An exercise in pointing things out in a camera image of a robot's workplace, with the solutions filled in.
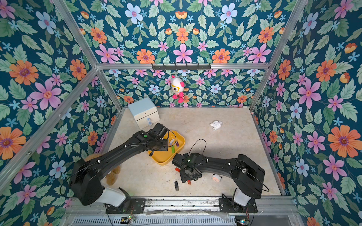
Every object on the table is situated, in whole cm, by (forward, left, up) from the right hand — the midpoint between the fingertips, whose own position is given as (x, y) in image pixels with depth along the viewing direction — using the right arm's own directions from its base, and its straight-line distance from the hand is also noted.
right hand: (188, 177), depth 80 cm
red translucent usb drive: (-2, 0, -3) cm, 4 cm away
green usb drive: (+19, +12, -3) cm, 23 cm away
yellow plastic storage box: (+12, +17, -1) cm, 20 cm away
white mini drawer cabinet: (+40, +32, +13) cm, 53 cm away
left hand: (+16, +13, +10) cm, 23 cm away
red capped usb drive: (+5, +7, -3) cm, 9 cm away
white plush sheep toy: (+39, -19, +1) cm, 43 cm away
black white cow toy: (+1, -17, -2) cm, 17 cm away
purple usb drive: (+24, +9, -3) cm, 25 cm away
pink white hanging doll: (+54, +9, +24) cm, 60 cm away
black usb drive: (-4, +7, -3) cm, 8 cm away
